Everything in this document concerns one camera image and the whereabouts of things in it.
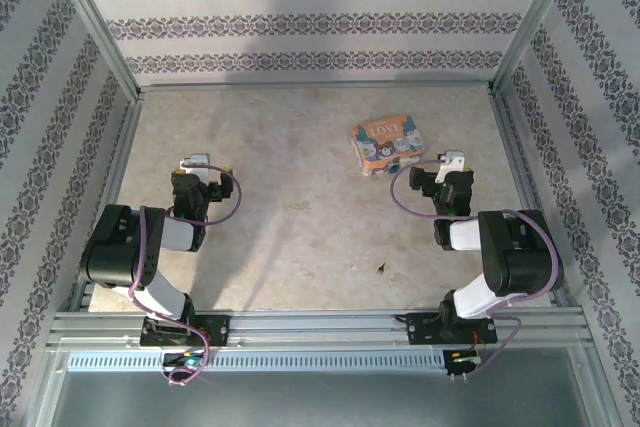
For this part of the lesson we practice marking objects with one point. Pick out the grey metal shelf panel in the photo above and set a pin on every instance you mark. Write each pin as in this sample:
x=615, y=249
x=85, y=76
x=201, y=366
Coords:
x=320, y=399

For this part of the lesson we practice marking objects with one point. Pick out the connector board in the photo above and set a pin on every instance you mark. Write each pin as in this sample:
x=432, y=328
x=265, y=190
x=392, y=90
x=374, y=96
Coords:
x=185, y=361
x=462, y=361

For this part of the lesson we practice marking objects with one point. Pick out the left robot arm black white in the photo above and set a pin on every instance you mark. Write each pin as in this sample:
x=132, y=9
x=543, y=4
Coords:
x=115, y=247

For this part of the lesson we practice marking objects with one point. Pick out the orange bear print box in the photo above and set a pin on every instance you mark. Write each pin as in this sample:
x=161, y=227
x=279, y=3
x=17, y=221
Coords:
x=387, y=139

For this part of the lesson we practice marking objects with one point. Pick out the aluminium back rail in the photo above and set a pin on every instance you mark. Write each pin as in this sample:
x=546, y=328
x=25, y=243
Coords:
x=310, y=86

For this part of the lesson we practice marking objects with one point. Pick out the aluminium mounting rail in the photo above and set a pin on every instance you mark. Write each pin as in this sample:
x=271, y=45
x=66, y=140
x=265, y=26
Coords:
x=310, y=327

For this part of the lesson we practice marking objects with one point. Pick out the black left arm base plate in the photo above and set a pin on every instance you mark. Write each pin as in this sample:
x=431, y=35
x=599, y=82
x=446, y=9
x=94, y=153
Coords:
x=217, y=329

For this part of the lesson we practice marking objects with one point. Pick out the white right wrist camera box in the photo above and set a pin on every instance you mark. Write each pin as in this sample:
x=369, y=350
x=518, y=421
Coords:
x=450, y=162

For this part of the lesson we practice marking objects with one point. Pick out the aluminium frame post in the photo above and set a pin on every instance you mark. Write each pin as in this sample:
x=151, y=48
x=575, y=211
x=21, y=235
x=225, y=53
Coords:
x=537, y=12
x=90, y=12

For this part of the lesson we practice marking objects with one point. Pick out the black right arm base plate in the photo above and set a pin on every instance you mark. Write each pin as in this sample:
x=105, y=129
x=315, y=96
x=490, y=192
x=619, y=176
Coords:
x=422, y=329

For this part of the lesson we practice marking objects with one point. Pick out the left connector board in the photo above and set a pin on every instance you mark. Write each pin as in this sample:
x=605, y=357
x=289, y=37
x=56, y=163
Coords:
x=185, y=361

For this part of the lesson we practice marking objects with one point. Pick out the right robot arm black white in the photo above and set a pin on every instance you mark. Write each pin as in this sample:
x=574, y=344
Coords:
x=520, y=257

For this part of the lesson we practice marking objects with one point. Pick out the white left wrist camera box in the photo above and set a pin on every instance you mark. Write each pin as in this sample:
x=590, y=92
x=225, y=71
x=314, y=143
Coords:
x=196, y=163

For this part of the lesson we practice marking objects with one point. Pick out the aluminium side rail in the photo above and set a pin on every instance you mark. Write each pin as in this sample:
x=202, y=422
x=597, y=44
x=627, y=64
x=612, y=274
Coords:
x=107, y=202
x=520, y=157

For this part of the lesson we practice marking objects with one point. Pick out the right connector board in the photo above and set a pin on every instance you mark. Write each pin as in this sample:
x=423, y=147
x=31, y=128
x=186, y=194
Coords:
x=462, y=361

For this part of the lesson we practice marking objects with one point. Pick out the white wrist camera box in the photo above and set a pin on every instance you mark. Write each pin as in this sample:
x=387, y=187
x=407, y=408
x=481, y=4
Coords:
x=450, y=162
x=196, y=163

